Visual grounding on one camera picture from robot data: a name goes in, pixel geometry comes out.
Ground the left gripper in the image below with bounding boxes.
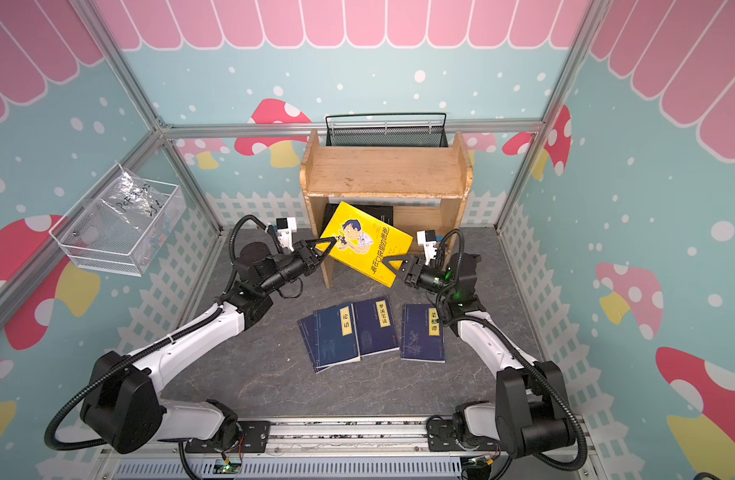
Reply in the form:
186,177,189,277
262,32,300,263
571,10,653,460
260,237,338,294

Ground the yellow cartoon book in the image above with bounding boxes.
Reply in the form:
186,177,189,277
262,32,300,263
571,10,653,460
321,202,413,287

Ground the dark blue book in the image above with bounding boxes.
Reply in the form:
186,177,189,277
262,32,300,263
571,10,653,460
298,303,361,373
399,304,445,363
353,297,399,356

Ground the black deer antler book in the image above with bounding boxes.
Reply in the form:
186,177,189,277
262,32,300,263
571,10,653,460
323,203,393,226

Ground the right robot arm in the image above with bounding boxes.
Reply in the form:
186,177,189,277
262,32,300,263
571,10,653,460
383,253,589,472

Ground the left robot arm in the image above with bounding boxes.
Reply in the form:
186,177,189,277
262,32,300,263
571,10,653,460
44,237,337,454

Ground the wooden two-tier bookshelf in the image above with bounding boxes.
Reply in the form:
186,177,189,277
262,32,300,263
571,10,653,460
300,130,475,290

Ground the clear plastic bag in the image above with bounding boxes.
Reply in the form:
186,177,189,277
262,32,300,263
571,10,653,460
99,168,169,243

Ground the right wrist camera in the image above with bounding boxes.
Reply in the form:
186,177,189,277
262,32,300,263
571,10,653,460
417,230,439,265

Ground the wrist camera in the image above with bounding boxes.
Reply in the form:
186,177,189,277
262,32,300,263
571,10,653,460
417,230,439,265
275,217,298,252

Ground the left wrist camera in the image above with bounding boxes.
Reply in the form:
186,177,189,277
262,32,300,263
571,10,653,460
275,217,298,252

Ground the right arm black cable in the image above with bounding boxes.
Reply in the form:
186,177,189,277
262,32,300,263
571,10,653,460
432,227,589,472

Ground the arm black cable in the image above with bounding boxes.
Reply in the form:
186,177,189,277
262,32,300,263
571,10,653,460
432,227,589,472
42,214,285,452

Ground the black wire mesh basket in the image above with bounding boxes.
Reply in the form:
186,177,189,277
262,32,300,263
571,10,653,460
325,112,449,148

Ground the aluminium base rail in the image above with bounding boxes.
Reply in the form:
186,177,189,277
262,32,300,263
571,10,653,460
91,416,607,479

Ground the white wire mesh basket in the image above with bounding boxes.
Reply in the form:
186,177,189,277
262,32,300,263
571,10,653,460
49,165,187,277

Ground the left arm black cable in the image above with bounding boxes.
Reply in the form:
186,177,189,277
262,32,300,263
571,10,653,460
42,214,285,452

